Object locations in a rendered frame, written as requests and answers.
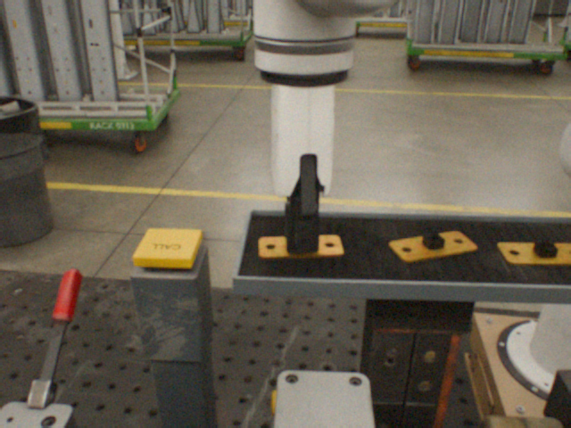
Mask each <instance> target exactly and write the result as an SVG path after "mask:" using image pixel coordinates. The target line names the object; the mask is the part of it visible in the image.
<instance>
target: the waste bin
mask: <svg viewBox="0 0 571 428"><path fill-rule="evenodd" d="M46 160H50V157H49V152H48V149H47V145H46V137H45V136H44V134H43V132H42V130H41V127H40V123H39V108H38V105H37V103H35V102H33V101H31V100H29V99H25V98H21V97H16V96H7V95H0V247H8V246H16V245H21V244H24V243H30V242H33V241H35V240H36V239H38V238H40V237H42V236H44V235H45V234H47V233H48V232H49V231H50V229H51V227H52V225H53V222H54V221H53V215H52V210H51V205H50V199H49V194H48V189H47V184H46V175H45V169H44V163H43V161H46Z"/></svg>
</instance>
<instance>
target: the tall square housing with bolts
mask: <svg viewBox="0 0 571 428"><path fill-rule="evenodd" d="M274 428H375V425H374V417H373V410H372V403H371V396H370V388H369V382H368V378H367V377H366V376H365V375H364V374H359V373H339V372H315V371H292V370H288V371H285V372H283V373H281V374H280V376H279V378H278V383H277V394H276V405H275V417H274Z"/></svg>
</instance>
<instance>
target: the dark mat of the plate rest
mask: <svg viewBox="0 0 571 428"><path fill-rule="evenodd" d="M449 232H459V233H461V234H463V235H464V236H465V237H466V238H467V239H468V240H469V241H470V242H472V243H474V244H475V245H476V246H477V250H476V251H471V252H465V254H460V255H455V256H450V257H443V258H438V259H429V260H423V261H417V262H411V263H405V262H403V261H402V260H401V259H400V258H399V257H398V256H397V255H396V254H395V253H394V252H393V249H391V248H390V247H389V242H392V241H398V240H403V239H409V238H415V237H421V236H423V235H428V234H433V233H437V234H444V233H449ZM319 235H336V236H338V237H339V239H340V242H341V245H342V248H343V256H342V257H336V258H307V259H261V258H260V245H259V240H260V239H261V238H262V237H285V217H284V216H252V219H251V223H250V228H249V233H248V236H247V240H246V244H245V248H244V257H243V261H242V266H241V270H240V275H239V276H255V277H285V278H315V279H345V280H376V281H406V282H436V283H465V284H525V285H532V284H555V285H571V267H548V266H512V265H510V264H507V263H506V261H505V260H504V258H503V257H502V256H501V253H500V252H499V250H498V249H497V244H498V243H534V242H535V241H551V242H553V243H571V223H538V222H503V221H464V220H429V219H392V218H322V217H319Z"/></svg>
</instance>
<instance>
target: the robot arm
mask: <svg viewBox="0 0 571 428"><path fill-rule="evenodd" d="M400 1H401V0H253V4H254V35H255V65H256V66H257V67H258V68H260V69H261V79H262V80H265V81H266V82H269V83H272V91H271V167H272V177H273V186H274V192H275V195H276V196H277V197H279V198H283V196H286V200H287V201H288V202H287V203H285V238H286V251H287V252H288V253H290V254H291V253H315V252H318V251H319V192H320V193H321V194H322V196H326V195H327V194H328V193H329V192H330V188H331V179H332V167H333V148H334V117H335V84H337V83H340V82H343V81H345V79H346V78H347V70H348V69H350V68H351V67H352V66H353V65H354V50H355V35H356V20H357V18H359V17H365V16H369V15H373V14H376V13H378V12H382V11H384V10H386V9H388V8H389V7H391V6H393V5H395V4H397V3H399V2H400ZM559 161H560V164H561V166H562V168H563V169H564V171H565V172H566V174H567V175H568V176H569V177H570V178H571V121H570V122H569V124H568V125H567V127H566V129H565V131H564V133H563V135H562V137H561V139H560V142H559ZM507 352H508V355H509V359H510V361H511V362H512V364H513V365H514V367H515V368H516V369H517V370H518V372H519V373H520V374H521V375H522V376H523V377H524V378H526V379H527V380H528V381H529V382H530V383H532V384H533V385H535V386H536V387H538V388H539V389H541V390H543V391H545V392H547V393H549V392H550V387H551V385H552V382H553V379H554V375H555V373H556V370H558V369H571V305H569V304H542V309H541V312H540V316H539V318H538V321H537V323H530V324H525V325H521V326H520V327H518V328H515V329H514V330H513V331H512V332H511V333H510V335H509V338H508V342H507Z"/></svg>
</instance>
